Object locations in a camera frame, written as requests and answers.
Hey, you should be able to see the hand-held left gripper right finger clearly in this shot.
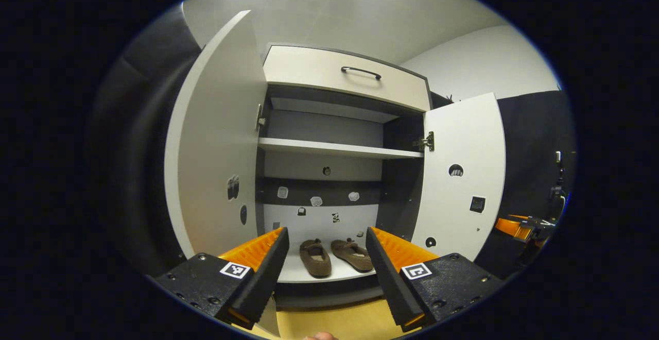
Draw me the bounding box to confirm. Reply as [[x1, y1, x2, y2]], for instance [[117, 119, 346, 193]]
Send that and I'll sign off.
[[366, 227, 504, 333]]

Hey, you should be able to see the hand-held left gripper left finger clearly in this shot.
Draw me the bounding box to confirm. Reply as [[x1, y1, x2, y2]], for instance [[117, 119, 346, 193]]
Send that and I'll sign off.
[[154, 227, 290, 330]]

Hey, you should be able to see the brown fuzzy shoe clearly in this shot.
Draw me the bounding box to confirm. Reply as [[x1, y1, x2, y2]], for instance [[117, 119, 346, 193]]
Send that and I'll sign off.
[[331, 238, 374, 273], [300, 239, 333, 279]]

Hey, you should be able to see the white shoe cabinet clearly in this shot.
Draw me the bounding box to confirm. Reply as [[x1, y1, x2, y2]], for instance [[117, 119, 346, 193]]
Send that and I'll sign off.
[[256, 43, 434, 310]]

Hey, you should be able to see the white headphone-sticker cabinet door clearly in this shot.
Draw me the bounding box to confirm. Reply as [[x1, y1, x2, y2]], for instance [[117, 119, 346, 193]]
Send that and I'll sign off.
[[410, 92, 507, 263]]

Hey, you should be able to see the white camera-sticker cabinet door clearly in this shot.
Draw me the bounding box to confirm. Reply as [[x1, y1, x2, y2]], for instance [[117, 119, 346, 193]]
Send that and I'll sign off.
[[164, 10, 282, 338]]

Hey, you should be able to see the white cabinet shelf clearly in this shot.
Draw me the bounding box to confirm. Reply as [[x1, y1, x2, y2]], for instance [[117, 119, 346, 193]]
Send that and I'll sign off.
[[257, 138, 425, 160]]

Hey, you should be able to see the white cabinet drawer front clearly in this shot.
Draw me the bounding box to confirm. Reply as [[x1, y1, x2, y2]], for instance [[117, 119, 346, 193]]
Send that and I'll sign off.
[[263, 45, 432, 113]]

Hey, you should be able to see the black drawer handle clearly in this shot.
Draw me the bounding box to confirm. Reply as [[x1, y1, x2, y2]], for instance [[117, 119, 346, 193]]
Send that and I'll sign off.
[[341, 66, 383, 81]]

